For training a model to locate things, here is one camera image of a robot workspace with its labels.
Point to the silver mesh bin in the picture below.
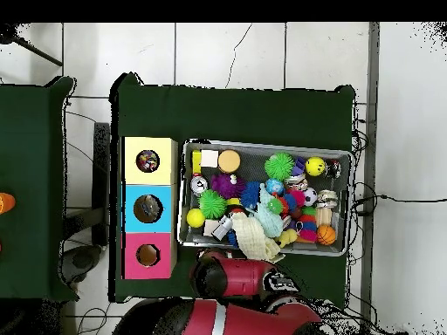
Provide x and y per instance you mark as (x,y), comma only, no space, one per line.
(255,157)

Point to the black tripod leg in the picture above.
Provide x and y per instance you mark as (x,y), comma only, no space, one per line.
(35,52)

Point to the yellow smiley ball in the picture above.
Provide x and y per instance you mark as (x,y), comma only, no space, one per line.
(315,166)

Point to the pale wooden cube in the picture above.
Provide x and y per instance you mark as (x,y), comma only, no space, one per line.
(209,158)

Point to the green spiky rubber ball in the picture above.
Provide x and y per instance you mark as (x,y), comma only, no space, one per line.
(212,204)
(279,166)

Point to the orange foam disc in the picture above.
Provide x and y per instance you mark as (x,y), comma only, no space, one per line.
(229,161)

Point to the purple spiky monster toy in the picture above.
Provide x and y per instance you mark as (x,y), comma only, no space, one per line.
(225,186)

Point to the cream waffle cloth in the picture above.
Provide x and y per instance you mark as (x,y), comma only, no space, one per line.
(255,240)

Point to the yellow tennis ball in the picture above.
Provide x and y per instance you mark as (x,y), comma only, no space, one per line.
(195,217)

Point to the light blue cloth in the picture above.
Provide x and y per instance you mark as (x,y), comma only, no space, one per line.
(270,220)

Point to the orange object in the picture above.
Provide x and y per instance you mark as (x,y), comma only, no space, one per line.
(5,203)

